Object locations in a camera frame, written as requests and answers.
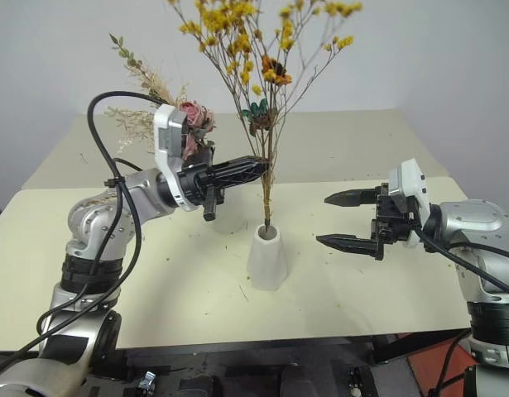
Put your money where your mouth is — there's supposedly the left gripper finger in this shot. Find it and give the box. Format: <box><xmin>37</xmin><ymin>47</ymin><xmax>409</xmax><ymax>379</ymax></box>
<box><xmin>209</xmin><ymin>155</ymin><xmax>274</xmax><ymax>178</ymax></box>
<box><xmin>212</xmin><ymin>167</ymin><xmax>272</xmax><ymax>187</ymax></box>

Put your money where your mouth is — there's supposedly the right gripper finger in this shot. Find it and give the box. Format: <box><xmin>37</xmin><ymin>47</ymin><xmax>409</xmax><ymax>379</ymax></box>
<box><xmin>315</xmin><ymin>233</ymin><xmax>386</xmax><ymax>262</ymax></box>
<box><xmin>323</xmin><ymin>187</ymin><xmax>380</xmax><ymax>208</ymax></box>

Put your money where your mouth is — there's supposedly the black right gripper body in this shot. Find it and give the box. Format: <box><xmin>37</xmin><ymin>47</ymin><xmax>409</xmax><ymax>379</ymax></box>
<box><xmin>369</xmin><ymin>183</ymin><xmax>417</xmax><ymax>251</ymax></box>

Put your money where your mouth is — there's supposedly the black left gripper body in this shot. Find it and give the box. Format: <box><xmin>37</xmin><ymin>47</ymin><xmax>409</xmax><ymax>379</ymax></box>
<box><xmin>177</xmin><ymin>159</ymin><xmax>227</xmax><ymax>222</ymax></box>

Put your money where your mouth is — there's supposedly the yellow dried flower bouquet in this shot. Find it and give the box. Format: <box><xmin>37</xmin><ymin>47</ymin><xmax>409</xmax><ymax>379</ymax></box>
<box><xmin>166</xmin><ymin>0</ymin><xmax>363</xmax><ymax>229</ymax></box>

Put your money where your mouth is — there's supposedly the pink rose dried bouquet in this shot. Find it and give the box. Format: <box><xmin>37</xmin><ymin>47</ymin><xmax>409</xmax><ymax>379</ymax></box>
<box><xmin>103</xmin><ymin>32</ymin><xmax>218</xmax><ymax>166</ymax></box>

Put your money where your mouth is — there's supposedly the white ceramic vase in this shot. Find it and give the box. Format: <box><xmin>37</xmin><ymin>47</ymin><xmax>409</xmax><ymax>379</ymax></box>
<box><xmin>246</xmin><ymin>223</ymin><xmax>290</xmax><ymax>292</ymax></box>

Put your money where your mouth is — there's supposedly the red flat panel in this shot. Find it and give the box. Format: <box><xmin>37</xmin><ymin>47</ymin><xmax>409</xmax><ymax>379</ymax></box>
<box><xmin>406</xmin><ymin>342</ymin><xmax>477</xmax><ymax>397</ymax></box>

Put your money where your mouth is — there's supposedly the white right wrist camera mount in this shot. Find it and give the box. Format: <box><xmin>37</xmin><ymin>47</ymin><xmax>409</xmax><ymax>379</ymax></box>
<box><xmin>387</xmin><ymin>157</ymin><xmax>434</xmax><ymax>249</ymax></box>

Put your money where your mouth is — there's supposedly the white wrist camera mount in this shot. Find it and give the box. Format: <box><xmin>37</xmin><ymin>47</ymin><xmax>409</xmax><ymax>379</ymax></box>
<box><xmin>152</xmin><ymin>103</ymin><xmax>198</xmax><ymax>213</ymax></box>
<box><xmin>387</xmin><ymin>157</ymin><xmax>434</xmax><ymax>249</ymax></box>

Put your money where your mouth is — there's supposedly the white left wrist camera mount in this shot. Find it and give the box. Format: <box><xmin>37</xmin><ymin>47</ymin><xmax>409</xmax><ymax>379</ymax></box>
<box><xmin>152</xmin><ymin>103</ymin><xmax>198</xmax><ymax>213</ymax></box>

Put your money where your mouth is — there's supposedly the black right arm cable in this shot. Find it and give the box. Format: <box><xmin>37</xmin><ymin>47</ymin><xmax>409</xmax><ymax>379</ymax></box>
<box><xmin>410</xmin><ymin>225</ymin><xmax>509</xmax><ymax>301</ymax></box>

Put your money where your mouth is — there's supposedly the black table frame bar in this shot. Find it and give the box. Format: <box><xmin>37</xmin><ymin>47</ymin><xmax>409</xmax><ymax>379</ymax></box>
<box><xmin>370</xmin><ymin>328</ymin><xmax>473</xmax><ymax>366</ymax></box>

